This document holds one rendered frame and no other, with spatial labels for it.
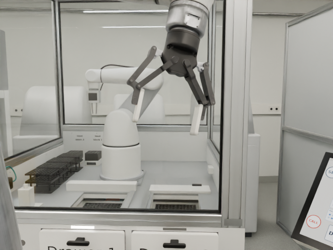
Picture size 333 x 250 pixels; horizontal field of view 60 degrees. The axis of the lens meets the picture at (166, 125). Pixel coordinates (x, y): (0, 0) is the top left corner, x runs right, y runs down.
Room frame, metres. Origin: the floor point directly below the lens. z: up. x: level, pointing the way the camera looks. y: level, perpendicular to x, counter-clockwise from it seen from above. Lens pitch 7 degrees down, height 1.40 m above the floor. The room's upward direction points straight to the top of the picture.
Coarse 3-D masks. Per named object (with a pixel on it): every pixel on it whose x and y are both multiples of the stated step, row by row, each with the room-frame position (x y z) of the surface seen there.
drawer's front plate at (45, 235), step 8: (40, 232) 0.93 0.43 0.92; (48, 232) 0.92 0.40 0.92; (56, 232) 0.92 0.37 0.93; (64, 232) 0.92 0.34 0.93; (72, 232) 0.92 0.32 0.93; (80, 232) 0.92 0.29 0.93; (88, 232) 0.92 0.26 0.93; (96, 232) 0.92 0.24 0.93; (104, 232) 0.92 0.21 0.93; (112, 232) 0.92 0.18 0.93; (120, 232) 0.92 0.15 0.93; (40, 240) 0.93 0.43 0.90; (48, 240) 0.92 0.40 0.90; (56, 240) 0.92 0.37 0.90; (64, 240) 0.92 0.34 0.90; (72, 240) 0.92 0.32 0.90; (88, 240) 0.92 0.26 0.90; (96, 240) 0.92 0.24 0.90; (104, 240) 0.92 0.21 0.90; (112, 240) 0.92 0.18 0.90; (120, 240) 0.91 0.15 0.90; (40, 248) 0.93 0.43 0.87; (56, 248) 0.92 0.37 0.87; (64, 248) 0.92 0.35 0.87; (72, 248) 0.92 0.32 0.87; (80, 248) 0.92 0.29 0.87; (88, 248) 0.92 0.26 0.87; (96, 248) 0.92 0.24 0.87; (104, 248) 0.92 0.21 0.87; (120, 248) 0.91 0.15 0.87
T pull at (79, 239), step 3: (78, 237) 0.92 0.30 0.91; (75, 240) 0.90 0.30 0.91; (78, 240) 0.90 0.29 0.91; (81, 240) 0.90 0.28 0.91; (84, 240) 0.91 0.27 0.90; (66, 243) 0.89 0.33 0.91; (69, 243) 0.88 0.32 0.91; (72, 243) 0.88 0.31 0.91; (75, 243) 0.88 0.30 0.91; (78, 243) 0.88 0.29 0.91; (81, 243) 0.88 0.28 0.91; (84, 243) 0.88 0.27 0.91; (87, 243) 0.88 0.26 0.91
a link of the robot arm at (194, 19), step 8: (184, 0) 0.63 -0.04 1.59; (176, 8) 0.64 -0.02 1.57; (184, 8) 0.63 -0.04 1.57; (192, 8) 0.63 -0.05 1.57; (200, 8) 0.63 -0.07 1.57; (168, 16) 0.65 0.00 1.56; (176, 16) 0.63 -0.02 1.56; (184, 16) 0.63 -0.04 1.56; (192, 16) 0.63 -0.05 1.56; (200, 16) 0.64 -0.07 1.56; (208, 16) 0.67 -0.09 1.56; (168, 24) 0.64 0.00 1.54; (176, 24) 0.63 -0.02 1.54; (184, 24) 0.62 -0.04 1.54; (192, 24) 0.63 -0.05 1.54; (200, 24) 0.63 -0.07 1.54; (200, 32) 0.64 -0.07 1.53
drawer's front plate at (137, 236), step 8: (136, 232) 0.92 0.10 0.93; (144, 232) 0.92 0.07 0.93; (152, 232) 0.92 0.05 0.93; (160, 232) 0.92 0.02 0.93; (168, 232) 0.92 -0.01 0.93; (176, 232) 0.92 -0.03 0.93; (184, 232) 0.92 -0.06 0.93; (192, 232) 0.92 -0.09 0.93; (200, 232) 0.92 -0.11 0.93; (136, 240) 0.91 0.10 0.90; (144, 240) 0.91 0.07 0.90; (152, 240) 0.91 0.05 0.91; (160, 240) 0.91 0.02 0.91; (168, 240) 0.91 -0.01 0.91; (184, 240) 0.90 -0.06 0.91; (192, 240) 0.90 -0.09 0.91; (200, 240) 0.90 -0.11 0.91; (208, 240) 0.90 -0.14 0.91; (216, 240) 0.90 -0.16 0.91; (136, 248) 0.91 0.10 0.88; (144, 248) 0.91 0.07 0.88; (152, 248) 0.91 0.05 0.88; (160, 248) 0.91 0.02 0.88; (168, 248) 0.91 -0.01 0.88; (192, 248) 0.90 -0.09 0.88; (200, 248) 0.90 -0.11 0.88; (208, 248) 0.90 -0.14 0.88; (216, 248) 0.90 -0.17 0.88
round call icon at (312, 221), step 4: (308, 216) 0.83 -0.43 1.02; (312, 216) 0.83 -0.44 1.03; (316, 216) 0.82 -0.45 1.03; (320, 216) 0.81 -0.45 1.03; (308, 220) 0.83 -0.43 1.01; (312, 220) 0.82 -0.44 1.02; (316, 220) 0.81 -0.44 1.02; (320, 220) 0.81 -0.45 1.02; (304, 224) 0.82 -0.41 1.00; (308, 224) 0.82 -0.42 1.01; (312, 224) 0.81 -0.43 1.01; (316, 224) 0.81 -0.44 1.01; (320, 224) 0.80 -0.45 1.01; (312, 228) 0.80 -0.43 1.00; (316, 228) 0.80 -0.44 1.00
